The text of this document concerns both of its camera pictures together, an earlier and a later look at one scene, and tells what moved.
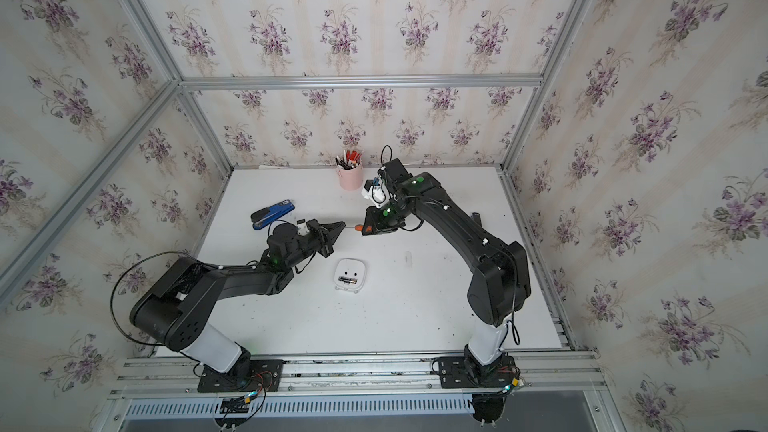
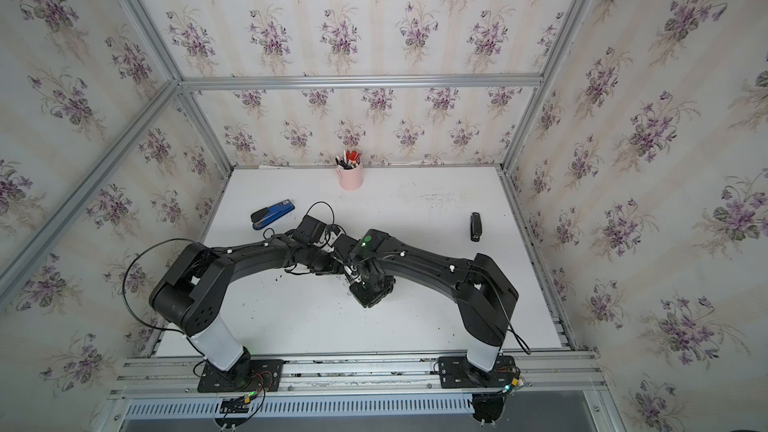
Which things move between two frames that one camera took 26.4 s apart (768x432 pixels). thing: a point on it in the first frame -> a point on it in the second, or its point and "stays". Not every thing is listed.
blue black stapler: [265, 215] stays
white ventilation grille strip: [135, 409] stays
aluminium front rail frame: [541, 373] stays
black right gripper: [373, 225] -> [366, 301]
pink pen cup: [351, 179] stays
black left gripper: [324, 239] -> [332, 268]
